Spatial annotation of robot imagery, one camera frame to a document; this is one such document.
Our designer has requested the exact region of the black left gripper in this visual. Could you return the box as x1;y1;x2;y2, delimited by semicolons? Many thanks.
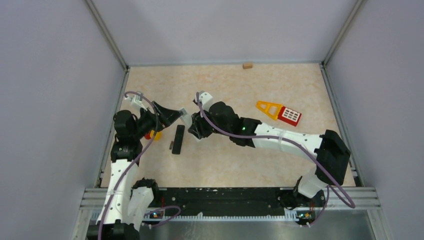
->
132;100;183;139

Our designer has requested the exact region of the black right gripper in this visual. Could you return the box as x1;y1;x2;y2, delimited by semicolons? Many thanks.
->
189;104;232;139

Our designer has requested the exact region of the white remote control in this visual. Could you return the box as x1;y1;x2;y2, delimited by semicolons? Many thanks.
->
179;107;193;130

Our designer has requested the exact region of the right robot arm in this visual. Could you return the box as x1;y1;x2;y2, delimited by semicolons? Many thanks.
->
188;100;356;209

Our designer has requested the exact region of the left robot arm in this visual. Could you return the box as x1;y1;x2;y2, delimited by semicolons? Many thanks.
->
86;101;184;240

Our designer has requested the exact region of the black remote control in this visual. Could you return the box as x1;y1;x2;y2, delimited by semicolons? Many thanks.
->
171;124;185;155

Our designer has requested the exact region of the red and yellow toy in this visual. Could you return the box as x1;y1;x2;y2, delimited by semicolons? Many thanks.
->
144;130;162;141

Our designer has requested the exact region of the small wooden block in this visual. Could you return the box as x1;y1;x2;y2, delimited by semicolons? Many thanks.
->
242;62;253;70

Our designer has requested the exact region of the red toy window block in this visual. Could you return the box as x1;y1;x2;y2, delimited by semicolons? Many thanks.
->
277;106;302;127

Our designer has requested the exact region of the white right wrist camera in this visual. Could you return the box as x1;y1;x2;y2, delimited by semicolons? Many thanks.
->
193;91;214;111

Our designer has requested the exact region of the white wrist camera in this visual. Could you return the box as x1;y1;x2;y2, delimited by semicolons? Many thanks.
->
130;91;148;110
193;91;214;111

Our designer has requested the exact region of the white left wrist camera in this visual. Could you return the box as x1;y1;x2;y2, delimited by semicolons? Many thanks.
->
130;91;148;110

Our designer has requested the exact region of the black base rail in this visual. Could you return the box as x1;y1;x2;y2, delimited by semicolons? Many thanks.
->
149;187;325;217

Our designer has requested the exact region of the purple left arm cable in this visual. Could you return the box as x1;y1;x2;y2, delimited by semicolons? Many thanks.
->
96;91;182;240

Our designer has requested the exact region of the aluminium frame rail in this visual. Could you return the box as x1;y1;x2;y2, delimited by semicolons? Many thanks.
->
79;187;382;222

